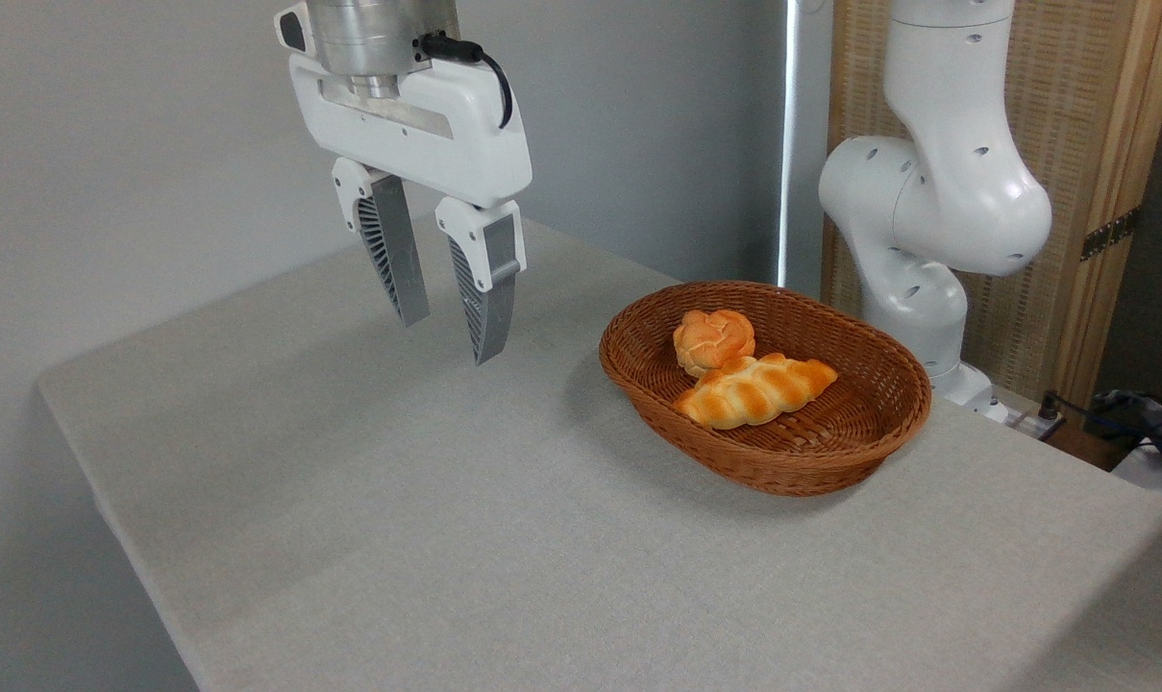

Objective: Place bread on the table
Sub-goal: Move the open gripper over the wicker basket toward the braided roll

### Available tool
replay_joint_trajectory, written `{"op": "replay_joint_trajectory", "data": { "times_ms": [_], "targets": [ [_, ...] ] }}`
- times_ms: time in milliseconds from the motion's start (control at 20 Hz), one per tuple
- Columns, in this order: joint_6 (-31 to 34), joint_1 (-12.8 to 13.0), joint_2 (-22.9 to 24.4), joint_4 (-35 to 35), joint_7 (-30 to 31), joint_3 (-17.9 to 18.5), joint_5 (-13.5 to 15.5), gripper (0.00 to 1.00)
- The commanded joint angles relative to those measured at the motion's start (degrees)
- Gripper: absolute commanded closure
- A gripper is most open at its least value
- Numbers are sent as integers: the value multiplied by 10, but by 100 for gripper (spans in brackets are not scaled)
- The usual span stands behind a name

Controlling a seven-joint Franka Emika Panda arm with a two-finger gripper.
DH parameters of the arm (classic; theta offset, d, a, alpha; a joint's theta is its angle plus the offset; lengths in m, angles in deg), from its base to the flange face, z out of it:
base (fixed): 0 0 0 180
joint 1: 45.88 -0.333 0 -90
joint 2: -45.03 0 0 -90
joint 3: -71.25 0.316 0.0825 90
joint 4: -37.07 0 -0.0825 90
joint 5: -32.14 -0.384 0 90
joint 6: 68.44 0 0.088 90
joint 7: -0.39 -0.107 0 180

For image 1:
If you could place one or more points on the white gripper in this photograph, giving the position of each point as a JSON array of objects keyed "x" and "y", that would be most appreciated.
[{"x": 427, "y": 135}]

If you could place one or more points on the braided long bread loaf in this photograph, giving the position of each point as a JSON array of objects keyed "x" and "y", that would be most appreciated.
[{"x": 754, "y": 392}]

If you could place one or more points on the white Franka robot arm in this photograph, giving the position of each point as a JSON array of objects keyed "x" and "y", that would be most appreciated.
[{"x": 946, "y": 192}]

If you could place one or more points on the round orange bread roll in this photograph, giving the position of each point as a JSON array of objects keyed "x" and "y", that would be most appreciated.
[{"x": 713, "y": 338}]

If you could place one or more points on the grey tablecloth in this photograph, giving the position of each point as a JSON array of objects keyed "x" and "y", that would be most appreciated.
[{"x": 446, "y": 538}]

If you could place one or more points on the brown wicker basket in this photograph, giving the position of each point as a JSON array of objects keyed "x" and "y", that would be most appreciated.
[{"x": 830, "y": 437}]

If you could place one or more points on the white power strip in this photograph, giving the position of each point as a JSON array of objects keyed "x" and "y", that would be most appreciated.
[{"x": 1027, "y": 421}]

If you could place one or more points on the wooden woven folding screen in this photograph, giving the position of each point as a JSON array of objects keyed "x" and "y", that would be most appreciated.
[{"x": 1080, "y": 106}]

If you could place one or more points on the dark metal screen hinge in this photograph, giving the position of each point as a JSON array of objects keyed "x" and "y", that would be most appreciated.
[{"x": 1107, "y": 234}]

